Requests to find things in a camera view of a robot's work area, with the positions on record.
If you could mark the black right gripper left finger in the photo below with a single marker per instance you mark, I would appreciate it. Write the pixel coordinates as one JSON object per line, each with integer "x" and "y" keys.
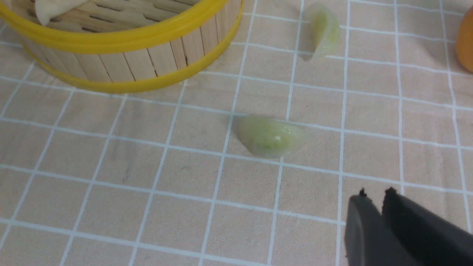
{"x": 368, "y": 240}

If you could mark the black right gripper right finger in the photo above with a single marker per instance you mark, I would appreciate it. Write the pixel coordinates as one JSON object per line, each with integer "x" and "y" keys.
{"x": 428, "y": 238}

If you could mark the greenish dumpling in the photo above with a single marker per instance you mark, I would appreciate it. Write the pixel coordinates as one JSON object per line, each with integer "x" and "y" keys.
{"x": 268, "y": 138}
{"x": 325, "y": 29}

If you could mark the white dumpling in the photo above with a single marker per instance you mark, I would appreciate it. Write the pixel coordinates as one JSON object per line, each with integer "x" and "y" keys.
{"x": 47, "y": 9}

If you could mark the bamboo steamer tray yellow rim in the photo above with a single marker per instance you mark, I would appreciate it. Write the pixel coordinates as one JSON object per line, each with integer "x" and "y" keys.
{"x": 126, "y": 46}

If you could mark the orange yellow toy pear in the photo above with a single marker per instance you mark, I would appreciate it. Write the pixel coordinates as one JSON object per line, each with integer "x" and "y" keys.
{"x": 464, "y": 41}

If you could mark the checkered beige tablecloth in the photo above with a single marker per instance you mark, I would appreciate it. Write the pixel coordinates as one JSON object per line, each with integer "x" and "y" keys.
{"x": 160, "y": 178}

